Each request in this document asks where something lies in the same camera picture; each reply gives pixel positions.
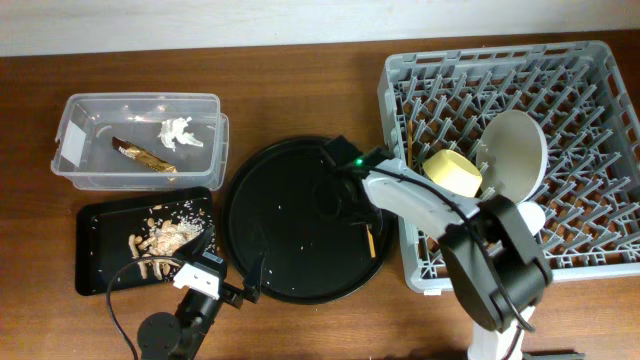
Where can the round black serving tray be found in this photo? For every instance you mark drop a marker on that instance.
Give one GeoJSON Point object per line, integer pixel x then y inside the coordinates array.
{"type": "Point", "coordinates": [268, 208]}

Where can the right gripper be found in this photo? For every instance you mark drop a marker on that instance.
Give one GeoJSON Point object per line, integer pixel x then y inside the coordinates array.
{"type": "Point", "coordinates": [349, 215]}

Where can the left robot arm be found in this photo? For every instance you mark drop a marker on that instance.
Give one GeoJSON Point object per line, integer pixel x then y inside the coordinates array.
{"type": "Point", "coordinates": [180, 335]}

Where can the white tissue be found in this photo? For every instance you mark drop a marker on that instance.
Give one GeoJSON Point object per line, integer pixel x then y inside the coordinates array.
{"type": "Point", "coordinates": [173, 131]}

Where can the brown gold snack wrapper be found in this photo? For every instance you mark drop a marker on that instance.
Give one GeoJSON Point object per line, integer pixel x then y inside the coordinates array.
{"type": "Point", "coordinates": [142, 156]}

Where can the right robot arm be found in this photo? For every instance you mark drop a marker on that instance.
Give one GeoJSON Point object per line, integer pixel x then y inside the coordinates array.
{"type": "Point", "coordinates": [496, 267]}

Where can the yellow bowl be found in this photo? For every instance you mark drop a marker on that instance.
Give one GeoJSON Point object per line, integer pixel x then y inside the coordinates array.
{"type": "Point", "coordinates": [453, 172]}

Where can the grey plate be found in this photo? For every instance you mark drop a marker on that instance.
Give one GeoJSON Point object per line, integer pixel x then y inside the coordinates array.
{"type": "Point", "coordinates": [514, 154]}

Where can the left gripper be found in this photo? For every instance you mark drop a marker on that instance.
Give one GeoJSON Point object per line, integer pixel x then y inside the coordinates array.
{"type": "Point", "coordinates": [235, 296]}

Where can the food scraps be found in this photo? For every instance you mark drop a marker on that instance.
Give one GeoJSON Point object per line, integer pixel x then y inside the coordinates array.
{"type": "Point", "coordinates": [166, 228]}

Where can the clear plastic bin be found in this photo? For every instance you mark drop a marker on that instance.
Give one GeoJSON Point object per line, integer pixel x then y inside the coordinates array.
{"type": "Point", "coordinates": [90, 120]}

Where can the grey dishwasher rack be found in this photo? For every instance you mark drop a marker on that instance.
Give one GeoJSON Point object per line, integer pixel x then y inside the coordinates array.
{"type": "Point", "coordinates": [590, 190]}

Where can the pink cup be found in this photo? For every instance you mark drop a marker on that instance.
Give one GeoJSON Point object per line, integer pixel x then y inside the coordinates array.
{"type": "Point", "coordinates": [530, 218]}

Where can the black rectangular tray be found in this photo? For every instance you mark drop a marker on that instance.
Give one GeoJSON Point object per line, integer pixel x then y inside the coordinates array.
{"type": "Point", "coordinates": [103, 231]}

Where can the wooden chopstick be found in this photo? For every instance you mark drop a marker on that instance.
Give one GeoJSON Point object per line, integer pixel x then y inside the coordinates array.
{"type": "Point", "coordinates": [371, 242]}
{"type": "Point", "coordinates": [410, 130]}

